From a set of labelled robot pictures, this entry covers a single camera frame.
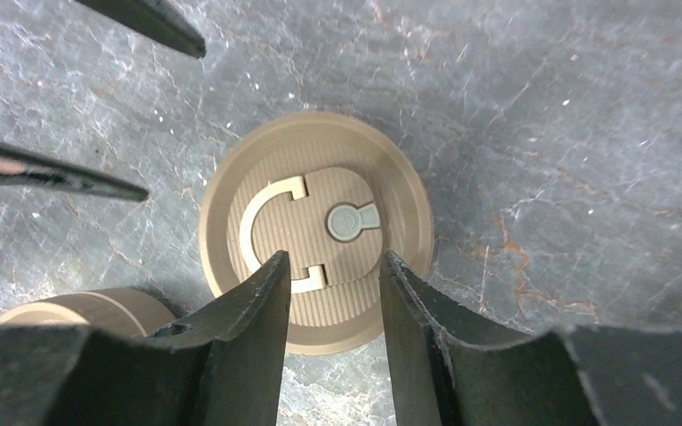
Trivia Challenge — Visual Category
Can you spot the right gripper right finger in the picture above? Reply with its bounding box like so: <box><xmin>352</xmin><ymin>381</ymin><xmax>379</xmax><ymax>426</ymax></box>
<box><xmin>379</xmin><ymin>251</ymin><xmax>682</xmax><ymax>425</ymax></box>

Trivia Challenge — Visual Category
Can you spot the brown lid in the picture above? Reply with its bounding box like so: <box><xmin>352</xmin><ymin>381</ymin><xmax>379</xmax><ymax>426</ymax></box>
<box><xmin>0</xmin><ymin>302</ymin><xmax>90</xmax><ymax>325</ymax></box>
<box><xmin>199</xmin><ymin>112</ymin><xmax>434</xmax><ymax>355</ymax></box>

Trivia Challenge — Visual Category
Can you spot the near brown bowl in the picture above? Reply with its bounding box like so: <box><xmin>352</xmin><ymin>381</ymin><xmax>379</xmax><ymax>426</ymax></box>
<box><xmin>52</xmin><ymin>288</ymin><xmax>176</xmax><ymax>336</ymax></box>

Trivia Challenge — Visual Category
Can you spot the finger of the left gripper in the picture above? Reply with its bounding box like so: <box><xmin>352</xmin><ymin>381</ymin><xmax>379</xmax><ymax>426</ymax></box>
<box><xmin>78</xmin><ymin>0</ymin><xmax>207</xmax><ymax>59</ymax></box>
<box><xmin>0</xmin><ymin>142</ymin><xmax>149</xmax><ymax>202</ymax></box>

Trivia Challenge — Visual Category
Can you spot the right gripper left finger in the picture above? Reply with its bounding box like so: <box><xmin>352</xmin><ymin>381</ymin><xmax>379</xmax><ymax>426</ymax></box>
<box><xmin>0</xmin><ymin>251</ymin><xmax>291</xmax><ymax>425</ymax></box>

